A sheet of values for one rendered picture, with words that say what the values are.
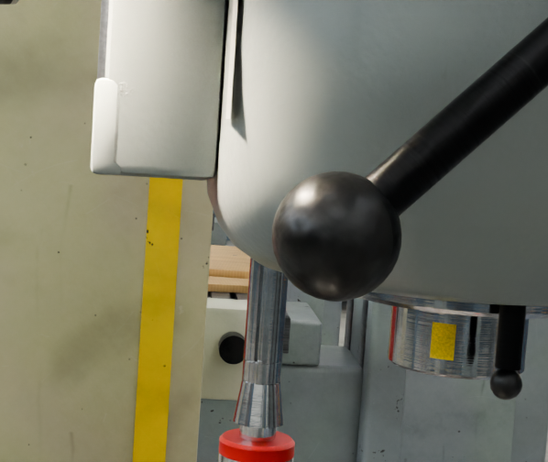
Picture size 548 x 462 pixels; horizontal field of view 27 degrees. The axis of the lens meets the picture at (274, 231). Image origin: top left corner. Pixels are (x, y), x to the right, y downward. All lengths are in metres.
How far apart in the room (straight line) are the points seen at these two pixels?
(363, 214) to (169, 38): 0.13
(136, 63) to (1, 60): 1.75
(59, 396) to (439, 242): 1.86
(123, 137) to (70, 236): 1.75
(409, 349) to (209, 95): 0.11
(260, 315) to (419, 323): 0.32
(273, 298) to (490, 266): 0.37
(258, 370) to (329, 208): 0.46
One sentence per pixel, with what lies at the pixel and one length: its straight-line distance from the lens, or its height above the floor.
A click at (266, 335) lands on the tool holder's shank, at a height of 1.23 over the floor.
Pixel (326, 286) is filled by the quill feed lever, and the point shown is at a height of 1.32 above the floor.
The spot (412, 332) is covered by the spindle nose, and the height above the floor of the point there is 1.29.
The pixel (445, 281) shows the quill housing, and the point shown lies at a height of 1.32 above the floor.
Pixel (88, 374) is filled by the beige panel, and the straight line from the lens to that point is 2.16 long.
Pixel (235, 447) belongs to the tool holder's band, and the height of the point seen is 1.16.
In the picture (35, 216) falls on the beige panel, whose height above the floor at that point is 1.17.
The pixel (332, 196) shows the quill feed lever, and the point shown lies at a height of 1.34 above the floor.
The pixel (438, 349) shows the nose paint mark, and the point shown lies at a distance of 0.39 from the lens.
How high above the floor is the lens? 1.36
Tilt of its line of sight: 5 degrees down
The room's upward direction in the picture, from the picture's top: 4 degrees clockwise
